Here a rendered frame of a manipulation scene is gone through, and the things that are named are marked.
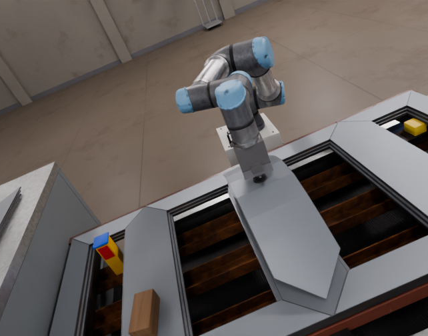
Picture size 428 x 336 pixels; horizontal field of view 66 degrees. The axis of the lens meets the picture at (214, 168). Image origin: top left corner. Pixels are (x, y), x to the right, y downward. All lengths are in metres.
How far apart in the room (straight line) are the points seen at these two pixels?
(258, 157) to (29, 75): 9.69
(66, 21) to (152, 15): 2.15
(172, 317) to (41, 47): 9.44
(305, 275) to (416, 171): 0.52
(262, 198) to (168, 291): 0.40
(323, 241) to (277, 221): 0.12
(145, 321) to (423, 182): 0.88
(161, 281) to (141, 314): 0.15
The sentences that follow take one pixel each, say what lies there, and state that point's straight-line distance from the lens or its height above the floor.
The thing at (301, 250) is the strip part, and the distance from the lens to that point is 0.88.
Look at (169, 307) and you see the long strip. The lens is 1.02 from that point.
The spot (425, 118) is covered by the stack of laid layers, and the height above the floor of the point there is 0.83.
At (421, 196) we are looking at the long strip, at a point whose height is 0.85.
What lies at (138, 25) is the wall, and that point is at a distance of 9.59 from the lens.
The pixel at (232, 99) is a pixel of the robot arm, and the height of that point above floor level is 1.30.
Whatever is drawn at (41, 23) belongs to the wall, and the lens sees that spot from 9.98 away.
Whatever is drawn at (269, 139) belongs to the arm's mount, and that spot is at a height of 0.75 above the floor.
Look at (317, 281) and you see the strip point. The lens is 0.87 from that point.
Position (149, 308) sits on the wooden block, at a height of 0.90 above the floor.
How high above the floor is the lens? 1.60
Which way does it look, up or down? 31 degrees down
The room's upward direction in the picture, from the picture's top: 24 degrees counter-clockwise
